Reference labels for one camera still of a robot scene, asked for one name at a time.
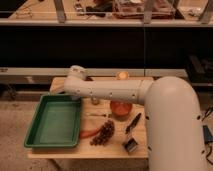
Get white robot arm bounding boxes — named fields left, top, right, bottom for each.
left=64, top=65, right=207, bottom=171

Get orange bowl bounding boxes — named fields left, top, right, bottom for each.
left=110, top=101, right=132, bottom=117

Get small metal cup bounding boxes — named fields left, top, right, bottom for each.
left=91, top=98, right=100, bottom=105

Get metal fork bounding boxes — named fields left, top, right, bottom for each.
left=86, top=113, right=112, bottom=118

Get wooden table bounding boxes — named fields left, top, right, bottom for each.
left=28, top=77, right=148, bottom=160

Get bunch of brown grapes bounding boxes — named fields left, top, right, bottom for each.
left=90, top=120, right=115, bottom=145

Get orange carrot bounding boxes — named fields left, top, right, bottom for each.
left=79, top=128, right=101, bottom=139

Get grey block on table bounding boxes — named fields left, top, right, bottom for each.
left=50, top=85, right=64, bottom=94

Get green plastic tray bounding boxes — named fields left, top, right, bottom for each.
left=24, top=95, right=82, bottom=148

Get cluttered tray on shelf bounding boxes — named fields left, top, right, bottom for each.
left=113, top=0, right=175, bottom=19

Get eyeglasses on shelf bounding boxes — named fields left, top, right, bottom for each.
left=15, top=12, right=33, bottom=19

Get black box on floor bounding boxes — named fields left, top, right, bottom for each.
left=203, top=125, right=213, bottom=143

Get black handled brush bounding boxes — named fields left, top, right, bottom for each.
left=122, top=113, right=141, bottom=153

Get black floor cable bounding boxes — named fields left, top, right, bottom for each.
left=201, top=106, right=213, bottom=166

